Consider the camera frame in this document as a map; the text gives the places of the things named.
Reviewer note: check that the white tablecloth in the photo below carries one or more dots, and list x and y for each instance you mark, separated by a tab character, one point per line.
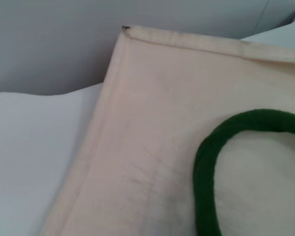
27	147

